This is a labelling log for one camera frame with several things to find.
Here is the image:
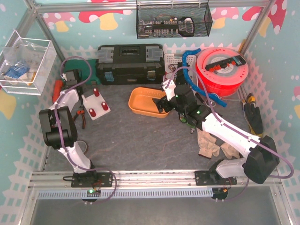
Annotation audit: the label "orange plastic bin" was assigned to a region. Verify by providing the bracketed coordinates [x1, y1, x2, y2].
[128, 87, 169, 119]

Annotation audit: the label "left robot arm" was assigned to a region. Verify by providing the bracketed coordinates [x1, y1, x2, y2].
[39, 69, 93, 175]

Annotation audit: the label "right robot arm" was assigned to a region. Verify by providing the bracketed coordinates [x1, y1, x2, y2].
[152, 84, 280, 184]

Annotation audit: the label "orange multimeter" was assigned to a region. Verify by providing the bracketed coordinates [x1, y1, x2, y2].
[52, 80, 63, 103]

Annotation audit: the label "green tool case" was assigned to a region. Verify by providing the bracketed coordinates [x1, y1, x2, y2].
[63, 59, 101, 84]

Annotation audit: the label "orange black pliers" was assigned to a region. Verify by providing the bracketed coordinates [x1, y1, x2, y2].
[72, 105, 88, 129]

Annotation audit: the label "white perforated basket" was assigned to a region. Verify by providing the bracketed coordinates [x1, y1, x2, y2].
[163, 53, 196, 85]

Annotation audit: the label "clear acrylic box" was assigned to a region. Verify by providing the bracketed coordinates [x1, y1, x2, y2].
[0, 30, 57, 96]

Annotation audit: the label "black toolbox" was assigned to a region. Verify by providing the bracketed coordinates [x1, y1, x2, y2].
[95, 44, 165, 85]

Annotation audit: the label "blue white glove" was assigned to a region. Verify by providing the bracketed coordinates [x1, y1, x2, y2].
[4, 62, 30, 80]

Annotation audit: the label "beige work glove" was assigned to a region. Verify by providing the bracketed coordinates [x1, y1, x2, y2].
[197, 129, 240, 159]

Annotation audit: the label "orange filament spool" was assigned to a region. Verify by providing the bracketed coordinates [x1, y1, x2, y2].
[195, 47, 249, 97]

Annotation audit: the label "black terminal strip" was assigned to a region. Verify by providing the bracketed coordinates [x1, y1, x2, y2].
[205, 55, 246, 72]

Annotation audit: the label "black yellow work glove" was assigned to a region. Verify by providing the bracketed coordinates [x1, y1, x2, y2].
[244, 103, 263, 137]

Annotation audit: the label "aluminium front rail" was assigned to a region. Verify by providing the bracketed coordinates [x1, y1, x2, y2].
[29, 167, 281, 188]

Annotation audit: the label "black wire mesh basket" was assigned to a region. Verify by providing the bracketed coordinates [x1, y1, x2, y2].
[136, 2, 213, 39]

